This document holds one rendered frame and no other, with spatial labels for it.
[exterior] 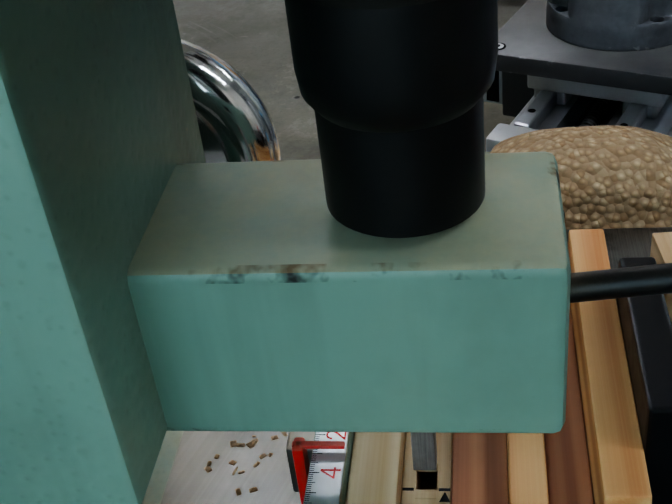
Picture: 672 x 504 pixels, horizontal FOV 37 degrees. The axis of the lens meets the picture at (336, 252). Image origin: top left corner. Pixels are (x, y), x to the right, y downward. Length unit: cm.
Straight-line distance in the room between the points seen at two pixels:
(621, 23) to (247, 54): 221
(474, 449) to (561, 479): 4
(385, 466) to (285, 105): 242
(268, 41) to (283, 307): 290
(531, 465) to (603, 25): 68
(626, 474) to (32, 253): 21
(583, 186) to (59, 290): 39
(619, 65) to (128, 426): 75
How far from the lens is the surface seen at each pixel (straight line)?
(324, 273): 31
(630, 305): 41
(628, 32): 102
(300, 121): 270
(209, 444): 64
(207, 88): 45
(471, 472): 41
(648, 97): 102
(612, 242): 61
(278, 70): 300
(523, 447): 40
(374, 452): 41
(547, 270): 30
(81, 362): 30
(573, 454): 41
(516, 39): 106
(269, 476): 62
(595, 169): 62
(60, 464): 33
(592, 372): 41
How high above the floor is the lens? 125
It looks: 35 degrees down
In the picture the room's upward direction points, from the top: 7 degrees counter-clockwise
